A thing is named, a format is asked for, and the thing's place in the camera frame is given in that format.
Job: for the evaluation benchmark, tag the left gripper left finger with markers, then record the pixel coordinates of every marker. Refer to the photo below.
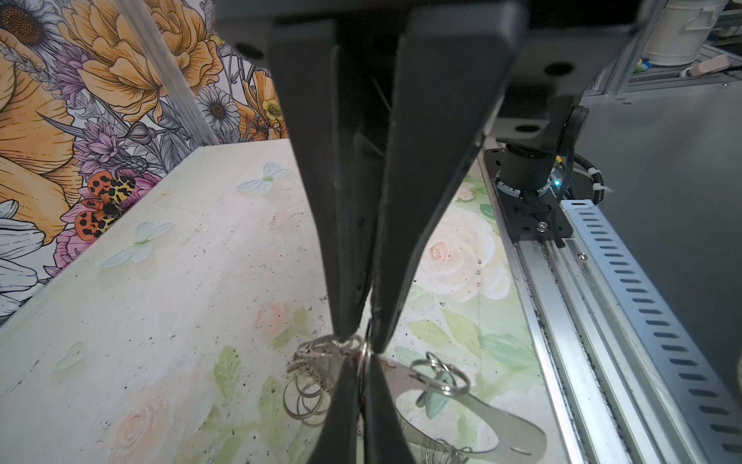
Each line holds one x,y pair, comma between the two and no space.
337,442

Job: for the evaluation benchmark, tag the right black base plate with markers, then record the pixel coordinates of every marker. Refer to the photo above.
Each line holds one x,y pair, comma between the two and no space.
527,214

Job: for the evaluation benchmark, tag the aluminium front rail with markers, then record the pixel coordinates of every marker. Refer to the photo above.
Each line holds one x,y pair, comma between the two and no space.
627,383

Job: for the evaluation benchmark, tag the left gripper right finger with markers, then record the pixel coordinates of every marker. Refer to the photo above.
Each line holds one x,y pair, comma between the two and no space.
384,441

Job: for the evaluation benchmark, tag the white plastic bucket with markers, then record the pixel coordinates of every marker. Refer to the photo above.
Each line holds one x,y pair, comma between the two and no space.
681,31

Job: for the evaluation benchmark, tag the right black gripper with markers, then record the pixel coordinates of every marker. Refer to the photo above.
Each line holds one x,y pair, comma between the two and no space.
426,77

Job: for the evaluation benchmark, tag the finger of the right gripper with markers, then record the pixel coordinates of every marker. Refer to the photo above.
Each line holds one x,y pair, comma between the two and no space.
329,104

